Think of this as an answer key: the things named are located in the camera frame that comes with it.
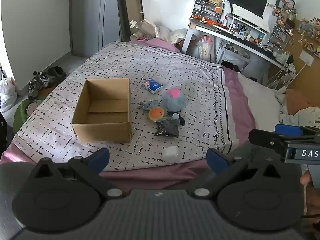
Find white keyboard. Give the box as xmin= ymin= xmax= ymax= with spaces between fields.
xmin=231 ymin=4 xmax=263 ymax=20

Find clear drawer organizer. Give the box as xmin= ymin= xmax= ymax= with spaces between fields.
xmin=192 ymin=0 xmax=221 ymax=18

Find patterned slippers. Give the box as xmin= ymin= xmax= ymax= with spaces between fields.
xmin=27 ymin=71 xmax=51 ymax=98

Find cardboard box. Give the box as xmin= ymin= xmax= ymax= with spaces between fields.
xmin=72 ymin=78 xmax=132 ymax=144

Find grey wardrobe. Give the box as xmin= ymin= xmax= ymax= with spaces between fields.
xmin=69 ymin=0 xmax=125 ymax=58

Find white patterned pillow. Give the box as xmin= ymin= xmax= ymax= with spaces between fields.
xmin=279 ymin=107 xmax=320 ymax=128

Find small white tissue pack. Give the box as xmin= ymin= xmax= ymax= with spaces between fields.
xmin=162 ymin=146 xmax=179 ymax=161

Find clear plastic bottle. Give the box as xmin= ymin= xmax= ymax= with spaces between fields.
xmin=129 ymin=20 xmax=141 ymax=35

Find white monitor riser shelf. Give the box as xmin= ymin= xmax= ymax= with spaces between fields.
xmin=226 ymin=12 xmax=271 ymax=34

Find cork board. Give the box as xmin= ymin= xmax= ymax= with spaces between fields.
xmin=291 ymin=17 xmax=320 ymax=93

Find grey plush toy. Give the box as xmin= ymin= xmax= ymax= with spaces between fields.
xmin=139 ymin=88 xmax=186 ymax=117

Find person's right hand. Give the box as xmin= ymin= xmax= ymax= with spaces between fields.
xmin=299 ymin=170 xmax=320 ymax=217

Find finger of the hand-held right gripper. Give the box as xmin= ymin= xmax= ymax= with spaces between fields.
xmin=248 ymin=129 xmax=288 ymax=153
xmin=274 ymin=124 xmax=320 ymax=138

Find black plastic bag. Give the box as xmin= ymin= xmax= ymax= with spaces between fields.
xmin=154 ymin=114 xmax=186 ymax=138

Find green rug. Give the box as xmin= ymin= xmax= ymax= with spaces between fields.
xmin=13 ymin=97 xmax=43 ymax=132

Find dark slippers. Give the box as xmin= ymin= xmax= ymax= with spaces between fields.
xmin=47 ymin=66 xmax=67 ymax=81

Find black and white printed blanket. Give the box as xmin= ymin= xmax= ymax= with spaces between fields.
xmin=12 ymin=41 xmax=241 ymax=173

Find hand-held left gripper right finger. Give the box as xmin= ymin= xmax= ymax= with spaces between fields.
xmin=191 ymin=148 xmax=283 ymax=201

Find framed picture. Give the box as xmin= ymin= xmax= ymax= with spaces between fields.
xmin=275 ymin=0 xmax=296 ymax=12

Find white wire cart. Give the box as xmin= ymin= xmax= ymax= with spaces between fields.
xmin=217 ymin=39 xmax=251 ymax=68

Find white plastic bag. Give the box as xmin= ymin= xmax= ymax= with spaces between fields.
xmin=0 ymin=77 xmax=17 ymax=113

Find blue tissue packet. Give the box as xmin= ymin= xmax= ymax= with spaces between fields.
xmin=141 ymin=78 xmax=163 ymax=94

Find white desk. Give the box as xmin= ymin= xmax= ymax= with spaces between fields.
xmin=181 ymin=22 xmax=292 ymax=71

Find flat cardboard sheet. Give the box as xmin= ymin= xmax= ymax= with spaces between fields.
xmin=117 ymin=0 xmax=145 ymax=43

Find orange plush ball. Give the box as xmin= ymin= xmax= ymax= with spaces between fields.
xmin=148 ymin=107 xmax=165 ymax=121

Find pink bedsheet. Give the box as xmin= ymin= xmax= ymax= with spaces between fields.
xmin=0 ymin=39 xmax=257 ymax=193

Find crumpled clear plastic bags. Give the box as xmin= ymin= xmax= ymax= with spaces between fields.
xmin=139 ymin=19 xmax=188 ymax=46

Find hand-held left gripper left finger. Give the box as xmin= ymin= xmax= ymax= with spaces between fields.
xmin=31 ymin=147 xmax=129 ymax=202

